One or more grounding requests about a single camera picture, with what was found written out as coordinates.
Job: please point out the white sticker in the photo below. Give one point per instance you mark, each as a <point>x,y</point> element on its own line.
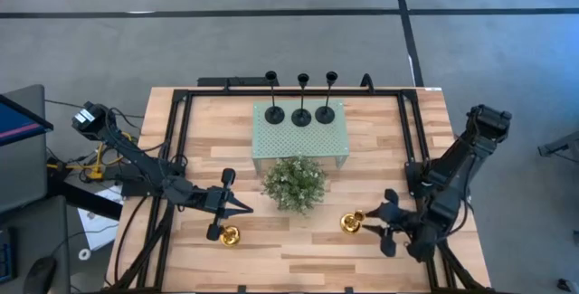
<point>433,89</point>

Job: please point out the tall black candlestick holder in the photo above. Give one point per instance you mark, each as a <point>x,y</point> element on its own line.
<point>274,115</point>
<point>325,114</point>
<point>301,117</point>

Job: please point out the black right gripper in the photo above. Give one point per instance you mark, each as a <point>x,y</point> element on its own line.
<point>402,224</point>

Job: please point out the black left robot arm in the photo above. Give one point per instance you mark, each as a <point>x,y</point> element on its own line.
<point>135,163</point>

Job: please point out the small black floor object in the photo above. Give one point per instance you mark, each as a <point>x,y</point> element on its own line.
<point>565,285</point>

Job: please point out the monitor with blue screen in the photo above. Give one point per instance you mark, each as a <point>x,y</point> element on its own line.
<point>13,124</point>

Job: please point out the short gold candle holder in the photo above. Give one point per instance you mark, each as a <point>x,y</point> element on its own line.
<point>349,224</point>
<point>231,237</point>

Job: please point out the white paper sheet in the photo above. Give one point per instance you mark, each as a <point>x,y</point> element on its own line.
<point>97,233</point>

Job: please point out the light green perforated metal shelf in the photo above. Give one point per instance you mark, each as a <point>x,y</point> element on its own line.
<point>307,142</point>

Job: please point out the black curved bracket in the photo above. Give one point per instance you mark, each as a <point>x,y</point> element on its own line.
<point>367,81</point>

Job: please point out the black keyboard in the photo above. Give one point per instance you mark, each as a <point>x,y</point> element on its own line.
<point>5,258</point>

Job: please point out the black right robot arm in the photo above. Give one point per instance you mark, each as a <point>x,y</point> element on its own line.
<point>452,163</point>

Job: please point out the black computer mouse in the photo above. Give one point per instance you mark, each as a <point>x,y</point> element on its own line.
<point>40,276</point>

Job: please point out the black metal table frame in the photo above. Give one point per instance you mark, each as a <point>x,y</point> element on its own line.
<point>353,92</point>

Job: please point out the grey tripod leg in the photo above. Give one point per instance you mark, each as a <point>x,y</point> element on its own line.
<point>558,145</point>

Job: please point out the green plant in black pot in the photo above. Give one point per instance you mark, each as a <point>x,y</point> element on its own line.
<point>294,185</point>

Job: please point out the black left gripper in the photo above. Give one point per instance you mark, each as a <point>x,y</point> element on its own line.
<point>215,201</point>

